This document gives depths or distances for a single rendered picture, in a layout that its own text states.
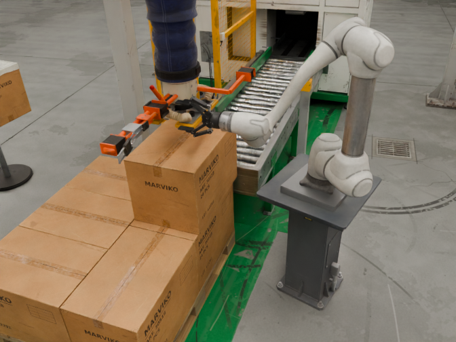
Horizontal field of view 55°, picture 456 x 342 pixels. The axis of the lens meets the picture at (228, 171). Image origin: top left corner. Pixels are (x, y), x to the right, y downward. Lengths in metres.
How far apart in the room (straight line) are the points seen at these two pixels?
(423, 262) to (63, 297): 2.21
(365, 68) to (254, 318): 1.55
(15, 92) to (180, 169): 1.96
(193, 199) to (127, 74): 1.76
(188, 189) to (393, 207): 1.89
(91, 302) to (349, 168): 1.32
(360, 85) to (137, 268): 1.34
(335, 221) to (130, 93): 2.24
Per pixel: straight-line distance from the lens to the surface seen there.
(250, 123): 1.86
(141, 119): 2.00
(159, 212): 2.38
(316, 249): 2.49
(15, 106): 3.81
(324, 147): 2.18
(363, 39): 1.83
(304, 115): 3.10
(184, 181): 2.17
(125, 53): 3.67
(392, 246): 3.24
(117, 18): 3.61
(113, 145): 1.80
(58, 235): 2.56
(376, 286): 2.94
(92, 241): 2.45
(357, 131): 1.98
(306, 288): 2.74
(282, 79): 4.27
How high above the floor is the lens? 2.10
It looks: 33 degrees down
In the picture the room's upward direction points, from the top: 2 degrees counter-clockwise
